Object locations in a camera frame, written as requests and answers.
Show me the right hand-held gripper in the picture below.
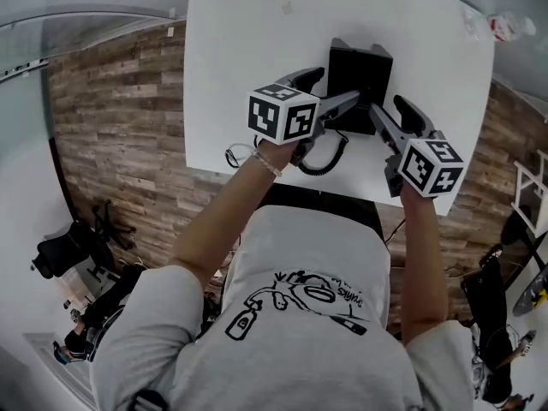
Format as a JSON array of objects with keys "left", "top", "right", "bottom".
[{"left": 368, "top": 93, "right": 467, "bottom": 200}]

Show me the black round pedestal table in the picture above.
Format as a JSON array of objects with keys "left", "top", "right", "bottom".
[{"left": 499, "top": 205, "right": 548, "bottom": 319}]

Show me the black floor cable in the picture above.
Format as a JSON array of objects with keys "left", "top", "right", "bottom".
[{"left": 382, "top": 217, "right": 408, "bottom": 247}]

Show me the grey printed t-shirt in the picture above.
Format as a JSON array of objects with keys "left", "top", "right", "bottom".
[{"left": 89, "top": 205, "right": 477, "bottom": 411}]

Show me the clear plastic water bottle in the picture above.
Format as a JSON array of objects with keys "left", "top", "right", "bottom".
[{"left": 462, "top": 8, "right": 538, "bottom": 45}]

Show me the white wall rail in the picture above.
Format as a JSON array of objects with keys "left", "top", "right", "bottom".
[{"left": 0, "top": 57, "right": 49, "bottom": 80}]

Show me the black strap buckle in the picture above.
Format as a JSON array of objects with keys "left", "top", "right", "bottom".
[{"left": 128, "top": 389, "right": 169, "bottom": 411}]

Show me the black box device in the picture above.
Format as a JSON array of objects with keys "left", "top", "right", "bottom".
[{"left": 325, "top": 37, "right": 395, "bottom": 137}]

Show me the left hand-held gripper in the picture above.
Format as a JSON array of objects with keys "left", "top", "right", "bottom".
[{"left": 246, "top": 66, "right": 362, "bottom": 167}]

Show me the black office chair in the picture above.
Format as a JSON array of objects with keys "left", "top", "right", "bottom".
[{"left": 35, "top": 199, "right": 139, "bottom": 280}]

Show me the person's left forearm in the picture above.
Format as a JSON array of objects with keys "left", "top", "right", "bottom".
[{"left": 172, "top": 137, "right": 297, "bottom": 294}]

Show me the beaded bracelet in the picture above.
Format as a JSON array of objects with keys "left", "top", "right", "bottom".
[{"left": 252, "top": 147, "right": 285, "bottom": 179}]

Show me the person's right forearm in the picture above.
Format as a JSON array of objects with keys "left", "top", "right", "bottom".
[{"left": 396, "top": 183, "right": 450, "bottom": 347}]

